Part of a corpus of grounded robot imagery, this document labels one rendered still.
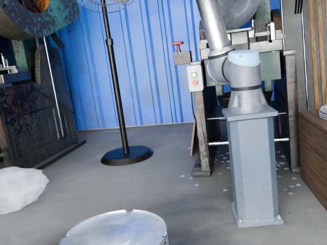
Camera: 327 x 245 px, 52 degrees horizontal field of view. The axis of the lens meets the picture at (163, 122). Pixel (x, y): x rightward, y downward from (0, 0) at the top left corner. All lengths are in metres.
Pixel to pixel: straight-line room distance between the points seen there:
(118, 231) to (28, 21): 1.75
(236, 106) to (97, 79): 2.39
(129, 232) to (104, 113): 2.69
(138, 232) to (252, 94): 0.66
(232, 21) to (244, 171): 0.85
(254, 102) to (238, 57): 0.18
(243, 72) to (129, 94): 2.26
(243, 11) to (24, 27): 1.35
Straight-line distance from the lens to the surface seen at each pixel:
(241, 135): 1.30
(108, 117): 3.57
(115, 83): 2.39
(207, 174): 1.93
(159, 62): 3.32
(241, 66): 1.29
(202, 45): 2.09
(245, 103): 1.30
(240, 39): 1.93
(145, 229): 0.97
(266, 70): 1.88
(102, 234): 0.98
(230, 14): 1.83
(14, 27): 2.36
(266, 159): 1.35
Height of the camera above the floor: 0.71
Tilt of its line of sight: 12 degrees down
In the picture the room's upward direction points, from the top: 7 degrees counter-clockwise
